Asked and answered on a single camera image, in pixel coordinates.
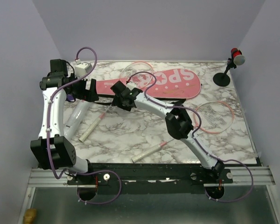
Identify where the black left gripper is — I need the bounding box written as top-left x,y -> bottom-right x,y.
67,73 -> 99,102

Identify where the grey shuttlecock tube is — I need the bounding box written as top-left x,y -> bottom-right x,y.
63,100 -> 91,140

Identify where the pink badminton racket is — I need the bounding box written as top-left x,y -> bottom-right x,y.
78,61 -> 154,142
131,101 -> 234,163

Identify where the pink racket cover bag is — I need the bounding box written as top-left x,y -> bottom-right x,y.
96,69 -> 202,99

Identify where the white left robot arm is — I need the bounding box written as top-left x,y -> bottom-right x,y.
30,59 -> 99,184

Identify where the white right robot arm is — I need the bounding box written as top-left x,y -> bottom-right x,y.
111,81 -> 224,183

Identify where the purple metronome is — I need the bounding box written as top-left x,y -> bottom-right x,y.
66,94 -> 76,103

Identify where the black microphone stand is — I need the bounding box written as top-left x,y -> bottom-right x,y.
213,58 -> 235,87

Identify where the red grey microphone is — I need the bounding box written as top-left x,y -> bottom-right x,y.
231,48 -> 245,66

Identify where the brass fitting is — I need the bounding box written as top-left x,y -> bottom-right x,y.
23,209 -> 37,224

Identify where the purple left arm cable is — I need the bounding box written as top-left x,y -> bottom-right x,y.
46,46 -> 122,206

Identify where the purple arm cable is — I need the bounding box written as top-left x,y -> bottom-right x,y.
126,71 -> 255,203
46,46 -> 122,206

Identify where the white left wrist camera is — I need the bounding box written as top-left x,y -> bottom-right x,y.
74,59 -> 92,78

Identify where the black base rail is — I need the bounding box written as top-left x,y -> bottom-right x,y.
67,163 -> 233,195

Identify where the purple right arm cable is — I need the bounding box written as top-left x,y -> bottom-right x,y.
126,71 -> 255,203

